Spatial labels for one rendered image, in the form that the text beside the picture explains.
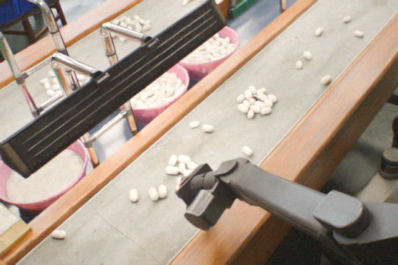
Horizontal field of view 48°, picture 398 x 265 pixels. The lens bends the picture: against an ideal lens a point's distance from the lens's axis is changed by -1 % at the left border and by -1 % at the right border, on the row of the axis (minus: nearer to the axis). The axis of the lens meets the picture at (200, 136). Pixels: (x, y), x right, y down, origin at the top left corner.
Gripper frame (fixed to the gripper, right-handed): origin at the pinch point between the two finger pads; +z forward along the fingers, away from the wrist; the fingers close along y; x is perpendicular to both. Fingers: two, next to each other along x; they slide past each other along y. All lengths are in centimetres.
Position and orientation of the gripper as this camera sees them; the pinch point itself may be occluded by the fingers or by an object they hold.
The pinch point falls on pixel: (181, 191)
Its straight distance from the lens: 107.1
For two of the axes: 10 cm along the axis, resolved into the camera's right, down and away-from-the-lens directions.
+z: -5.0, 2.1, 8.4
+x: 6.0, 7.8, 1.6
